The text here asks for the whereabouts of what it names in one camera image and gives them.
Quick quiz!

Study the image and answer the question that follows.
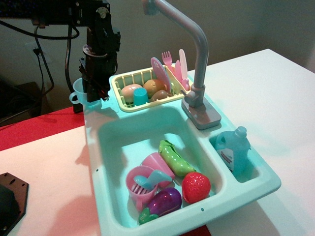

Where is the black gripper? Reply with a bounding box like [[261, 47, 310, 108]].
[[79, 44, 117, 102]]

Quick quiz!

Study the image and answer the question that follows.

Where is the translucent blue toy cup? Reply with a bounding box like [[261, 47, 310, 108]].
[[69, 78, 101, 106]]

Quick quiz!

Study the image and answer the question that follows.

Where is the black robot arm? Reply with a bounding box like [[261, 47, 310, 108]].
[[0, 0, 121, 102]]

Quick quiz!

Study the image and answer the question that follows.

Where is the small teal toy cup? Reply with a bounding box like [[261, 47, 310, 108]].
[[133, 88, 149, 106]]

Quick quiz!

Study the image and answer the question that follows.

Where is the teal plastic toy sink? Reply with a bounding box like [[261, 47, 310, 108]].
[[83, 64, 282, 236]]

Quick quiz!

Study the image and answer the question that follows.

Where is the pink toy cup lying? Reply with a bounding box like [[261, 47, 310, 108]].
[[141, 152, 175, 188]]

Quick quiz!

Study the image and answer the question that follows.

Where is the toy burger bun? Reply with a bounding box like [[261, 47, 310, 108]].
[[121, 84, 142, 103]]

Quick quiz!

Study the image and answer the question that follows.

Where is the yellow plastic dish rack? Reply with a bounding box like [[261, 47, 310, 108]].
[[111, 66, 188, 113]]

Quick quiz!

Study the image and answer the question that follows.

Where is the red cloth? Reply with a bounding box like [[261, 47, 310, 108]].
[[0, 107, 84, 151]]

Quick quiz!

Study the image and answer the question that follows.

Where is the toy potato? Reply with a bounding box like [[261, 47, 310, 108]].
[[143, 79, 167, 98]]

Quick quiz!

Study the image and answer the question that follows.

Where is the brown toy food piece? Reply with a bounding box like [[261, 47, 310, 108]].
[[149, 90, 171, 102]]

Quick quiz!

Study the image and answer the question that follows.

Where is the pink toy plate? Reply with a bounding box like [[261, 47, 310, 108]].
[[151, 57, 171, 92]]

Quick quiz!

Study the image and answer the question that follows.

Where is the dark box in background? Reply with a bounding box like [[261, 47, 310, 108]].
[[0, 79, 52, 127]]

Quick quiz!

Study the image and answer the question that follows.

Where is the pink toy fork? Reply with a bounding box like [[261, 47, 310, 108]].
[[161, 51, 173, 71]]

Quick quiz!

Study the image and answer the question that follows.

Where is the green toy pea pod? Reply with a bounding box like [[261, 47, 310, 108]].
[[158, 140, 196, 177]]

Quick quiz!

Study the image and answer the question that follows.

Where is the pink toy knife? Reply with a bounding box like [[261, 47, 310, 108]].
[[179, 49, 188, 80]]

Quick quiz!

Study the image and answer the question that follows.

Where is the blue toy spoon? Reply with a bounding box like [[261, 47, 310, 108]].
[[133, 170, 172, 190]]

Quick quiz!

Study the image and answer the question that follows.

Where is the grey toy faucet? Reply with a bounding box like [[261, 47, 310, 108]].
[[142, 0, 221, 130]]

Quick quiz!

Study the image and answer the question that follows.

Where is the pink fork in mug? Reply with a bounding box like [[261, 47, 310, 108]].
[[131, 183, 147, 195]]

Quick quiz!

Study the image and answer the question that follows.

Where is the pink toy mug upright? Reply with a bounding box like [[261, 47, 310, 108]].
[[126, 166, 158, 212]]

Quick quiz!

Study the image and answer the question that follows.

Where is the purple toy eggplant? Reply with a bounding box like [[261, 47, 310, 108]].
[[138, 187, 182, 225]]

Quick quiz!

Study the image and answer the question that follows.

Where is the red toy strawberry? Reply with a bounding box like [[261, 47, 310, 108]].
[[182, 172, 211, 204]]

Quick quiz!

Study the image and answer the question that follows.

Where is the blue toy detergent bottle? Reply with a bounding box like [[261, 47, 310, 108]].
[[214, 126, 251, 177]]

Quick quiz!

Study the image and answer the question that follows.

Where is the black power cable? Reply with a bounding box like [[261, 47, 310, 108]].
[[33, 26, 55, 99]]

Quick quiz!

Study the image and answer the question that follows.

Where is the black corrugated cable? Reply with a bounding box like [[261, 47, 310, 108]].
[[64, 26, 80, 99]]

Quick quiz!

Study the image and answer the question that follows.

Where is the white wall outlet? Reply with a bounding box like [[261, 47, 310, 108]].
[[24, 41, 52, 65]]

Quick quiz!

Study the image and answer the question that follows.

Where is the black mount plate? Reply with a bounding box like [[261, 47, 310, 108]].
[[0, 173, 29, 236]]

